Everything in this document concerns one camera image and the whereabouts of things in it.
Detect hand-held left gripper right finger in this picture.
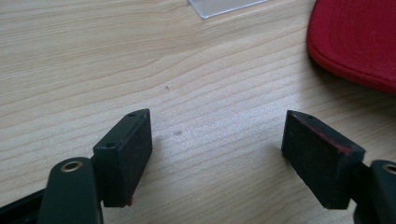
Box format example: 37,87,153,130
280,109,367,210

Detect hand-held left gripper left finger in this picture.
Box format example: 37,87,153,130
92,107,154,208

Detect red cap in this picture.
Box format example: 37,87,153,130
305,0,396,95

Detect clear plastic sheet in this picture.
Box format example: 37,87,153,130
187,0,269,20

